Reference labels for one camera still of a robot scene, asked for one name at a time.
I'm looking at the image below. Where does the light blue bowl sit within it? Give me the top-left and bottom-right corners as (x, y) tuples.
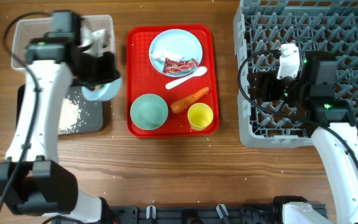
(81, 78), (122, 101)

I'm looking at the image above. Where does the white tissue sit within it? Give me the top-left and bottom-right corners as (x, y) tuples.
(151, 47), (184, 62)

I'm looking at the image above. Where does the red snack wrapper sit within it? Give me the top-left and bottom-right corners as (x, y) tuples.
(163, 58), (198, 75)

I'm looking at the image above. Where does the orange carrot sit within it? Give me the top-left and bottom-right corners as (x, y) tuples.
(170, 86), (209, 114)

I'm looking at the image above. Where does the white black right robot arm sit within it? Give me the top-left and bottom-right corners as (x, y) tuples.
(247, 49), (358, 223)

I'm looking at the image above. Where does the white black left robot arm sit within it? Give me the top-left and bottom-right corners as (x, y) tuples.
(0, 10), (122, 223)

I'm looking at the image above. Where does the black waste tray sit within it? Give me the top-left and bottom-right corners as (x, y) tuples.
(16, 84), (104, 136)

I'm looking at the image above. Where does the grey dishwasher rack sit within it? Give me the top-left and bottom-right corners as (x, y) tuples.
(233, 0), (358, 147)

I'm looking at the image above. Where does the white rice pile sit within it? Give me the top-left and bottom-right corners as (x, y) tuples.
(58, 98), (82, 134)

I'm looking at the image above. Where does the white plastic spoon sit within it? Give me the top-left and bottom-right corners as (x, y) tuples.
(165, 67), (208, 90)

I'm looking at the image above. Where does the yellow cup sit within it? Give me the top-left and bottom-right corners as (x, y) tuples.
(188, 103), (214, 131)

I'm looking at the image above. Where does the green bowl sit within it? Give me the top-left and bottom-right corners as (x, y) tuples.
(130, 93), (168, 131)

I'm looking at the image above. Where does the clear plastic bin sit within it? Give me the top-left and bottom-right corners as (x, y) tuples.
(12, 15), (118, 73)

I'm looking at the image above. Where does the light blue plate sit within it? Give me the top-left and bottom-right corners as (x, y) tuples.
(149, 29), (203, 78)

